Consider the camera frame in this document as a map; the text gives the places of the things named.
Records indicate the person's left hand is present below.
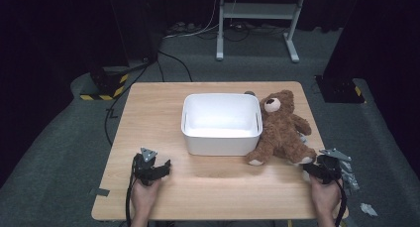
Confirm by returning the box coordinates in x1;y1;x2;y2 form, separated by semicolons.
131;176;163;220

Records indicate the grey metal stand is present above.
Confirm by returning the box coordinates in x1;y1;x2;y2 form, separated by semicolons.
215;0;308;63

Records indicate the white floor cable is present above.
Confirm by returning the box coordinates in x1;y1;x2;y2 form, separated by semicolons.
162;0;222;40

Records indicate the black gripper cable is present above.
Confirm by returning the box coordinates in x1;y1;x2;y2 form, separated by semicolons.
334;177;349;227
125;156;138;227

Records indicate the black base with yellow stripes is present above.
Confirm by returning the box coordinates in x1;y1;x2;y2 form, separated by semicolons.
79;72;130;102

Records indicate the large crumpled grey tape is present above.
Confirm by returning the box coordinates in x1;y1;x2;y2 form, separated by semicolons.
339;160;361;195

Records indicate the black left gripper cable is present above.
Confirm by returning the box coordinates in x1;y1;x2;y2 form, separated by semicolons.
125;156;138;227

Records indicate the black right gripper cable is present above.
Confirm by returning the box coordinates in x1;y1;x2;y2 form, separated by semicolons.
334;177;349;227

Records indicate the black base with yellow mark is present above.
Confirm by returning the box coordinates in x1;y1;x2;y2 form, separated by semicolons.
314;74;367;104

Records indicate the white plastic bin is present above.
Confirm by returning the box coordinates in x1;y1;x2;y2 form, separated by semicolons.
180;92;264;157

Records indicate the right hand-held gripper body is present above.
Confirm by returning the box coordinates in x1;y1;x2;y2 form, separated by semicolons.
316;148;353;185

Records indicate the power strip with plugs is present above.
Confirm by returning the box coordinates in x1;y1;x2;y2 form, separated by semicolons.
165;21;200;36

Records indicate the black floor cable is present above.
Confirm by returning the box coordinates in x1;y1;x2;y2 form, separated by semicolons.
104;50;193;146

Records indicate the brown teddy bear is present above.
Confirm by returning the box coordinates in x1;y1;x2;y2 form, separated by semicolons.
245;89;317;167

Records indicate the small crumpled grey tape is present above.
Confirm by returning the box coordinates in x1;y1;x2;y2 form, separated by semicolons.
359;202;378;218

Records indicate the person's right hand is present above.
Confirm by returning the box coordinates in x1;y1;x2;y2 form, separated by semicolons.
309;174;344;219

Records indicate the flat grey tape patch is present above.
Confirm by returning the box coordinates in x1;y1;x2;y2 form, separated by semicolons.
89;187;111;198

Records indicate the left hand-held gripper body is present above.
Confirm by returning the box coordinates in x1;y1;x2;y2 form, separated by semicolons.
133;147;160;186

